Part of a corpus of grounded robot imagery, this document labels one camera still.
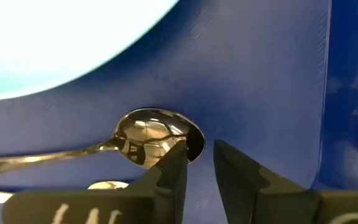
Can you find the teal round plate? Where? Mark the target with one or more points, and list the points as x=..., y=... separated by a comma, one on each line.
x=42, y=37

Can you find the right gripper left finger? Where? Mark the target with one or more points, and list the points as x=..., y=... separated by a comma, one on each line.
x=104, y=207

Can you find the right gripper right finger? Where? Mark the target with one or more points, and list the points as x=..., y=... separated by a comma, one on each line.
x=275, y=205

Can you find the blue plastic serving tray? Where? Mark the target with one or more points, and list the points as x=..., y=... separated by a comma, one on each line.
x=244, y=77

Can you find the dark metal spoon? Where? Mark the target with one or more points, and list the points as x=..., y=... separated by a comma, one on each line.
x=145, y=133

